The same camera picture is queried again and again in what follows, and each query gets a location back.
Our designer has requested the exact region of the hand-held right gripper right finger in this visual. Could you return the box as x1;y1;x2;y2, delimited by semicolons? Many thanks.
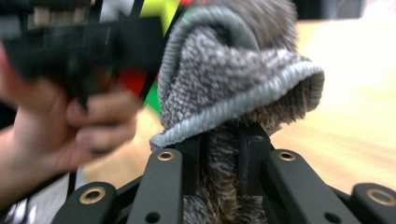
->
237;122;273;198

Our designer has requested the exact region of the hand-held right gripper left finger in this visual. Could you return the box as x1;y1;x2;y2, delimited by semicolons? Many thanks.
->
175;134;203;198

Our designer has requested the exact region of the grey fluffy cloth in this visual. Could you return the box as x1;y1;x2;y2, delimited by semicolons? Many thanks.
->
148;0;326;224

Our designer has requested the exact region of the multicoloured puzzle cube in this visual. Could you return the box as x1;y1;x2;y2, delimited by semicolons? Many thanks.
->
99;0;195;117

